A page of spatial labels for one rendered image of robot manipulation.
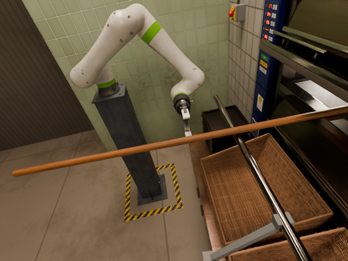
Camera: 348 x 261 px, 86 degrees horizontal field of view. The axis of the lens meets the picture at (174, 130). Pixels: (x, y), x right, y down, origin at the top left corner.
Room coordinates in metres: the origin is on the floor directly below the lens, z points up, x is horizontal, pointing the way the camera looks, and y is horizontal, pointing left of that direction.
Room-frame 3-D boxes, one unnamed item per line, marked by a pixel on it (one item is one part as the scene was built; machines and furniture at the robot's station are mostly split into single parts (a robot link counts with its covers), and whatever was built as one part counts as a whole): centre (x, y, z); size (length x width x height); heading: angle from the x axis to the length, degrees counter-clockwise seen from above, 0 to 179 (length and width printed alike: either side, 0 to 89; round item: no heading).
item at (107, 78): (1.23, 0.38, 1.36); 0.16 x 0.13 x 0.19; 158
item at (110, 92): (1.29, 0.38, 1.23); 0.26 x 0.15 x 0.06; 1
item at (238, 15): (1.49, -0.63, 1.46); 0.10 x 0.07 x 0.10; 177
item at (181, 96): (0.90, -0.08, 1.19); 0.12 x 0.06 x 0.09; 87
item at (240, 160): (0.59, -0.36, 0.72); 0.56 x 0.49 x 0.28; 178
